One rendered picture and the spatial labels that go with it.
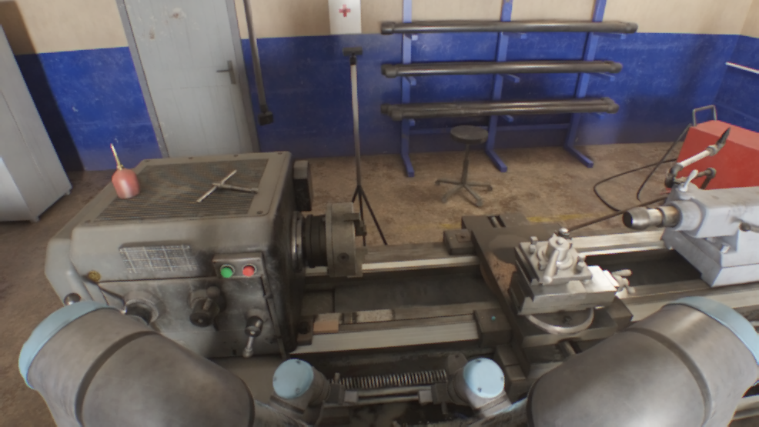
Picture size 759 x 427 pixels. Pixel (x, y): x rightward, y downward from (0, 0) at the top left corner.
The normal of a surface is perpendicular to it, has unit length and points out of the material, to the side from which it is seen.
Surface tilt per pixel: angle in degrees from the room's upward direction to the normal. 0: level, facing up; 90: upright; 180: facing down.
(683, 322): 15
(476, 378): 20
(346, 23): 90
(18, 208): 90
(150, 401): 44
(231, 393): 60
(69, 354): 25
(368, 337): 36
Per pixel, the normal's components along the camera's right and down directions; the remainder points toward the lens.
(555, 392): -0.87, -0.47
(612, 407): -0.59, -0.36
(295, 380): -0.15, -0.66
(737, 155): -0.91, 0.22
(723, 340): 0.14, -0.62
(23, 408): -0.02, -0.86
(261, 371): 0.03, -0.47
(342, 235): 0.05, -0.20
